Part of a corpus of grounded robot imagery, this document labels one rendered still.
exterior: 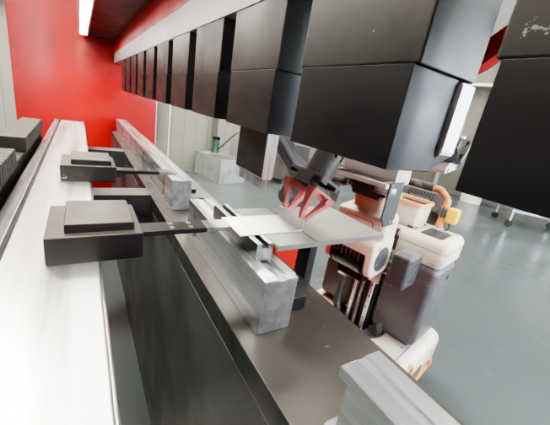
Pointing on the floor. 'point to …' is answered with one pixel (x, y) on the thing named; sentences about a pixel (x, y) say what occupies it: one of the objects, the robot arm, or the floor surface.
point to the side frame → (70, 74)
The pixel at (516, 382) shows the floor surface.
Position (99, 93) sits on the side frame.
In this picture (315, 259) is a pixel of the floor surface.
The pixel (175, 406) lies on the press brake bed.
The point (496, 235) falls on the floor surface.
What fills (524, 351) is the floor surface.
